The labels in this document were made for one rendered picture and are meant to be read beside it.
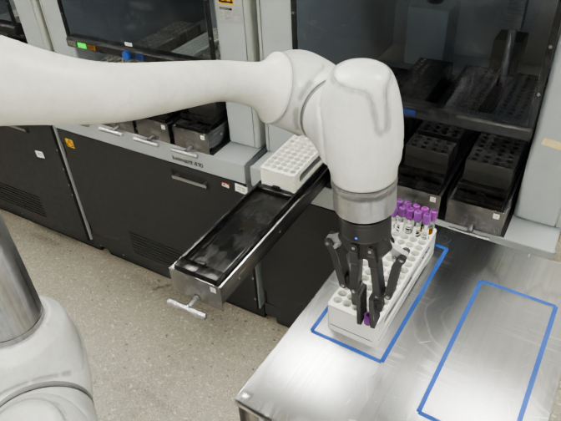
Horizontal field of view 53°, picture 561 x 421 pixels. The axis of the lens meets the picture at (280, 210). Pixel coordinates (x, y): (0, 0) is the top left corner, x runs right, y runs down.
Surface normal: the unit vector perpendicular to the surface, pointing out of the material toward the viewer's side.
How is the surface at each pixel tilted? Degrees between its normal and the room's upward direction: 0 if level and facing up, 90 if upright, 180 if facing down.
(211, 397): 0
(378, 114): 79
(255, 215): 0
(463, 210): 90
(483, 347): 0
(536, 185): 90
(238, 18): 90
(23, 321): 90
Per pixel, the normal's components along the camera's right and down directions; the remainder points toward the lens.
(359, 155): -0.18, 0.59
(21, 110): 0.43, 0.75
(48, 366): 0.66, 0.14
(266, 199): -0.05, -0.79
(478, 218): -0.50, 0.55
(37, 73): 0.62, -0.09
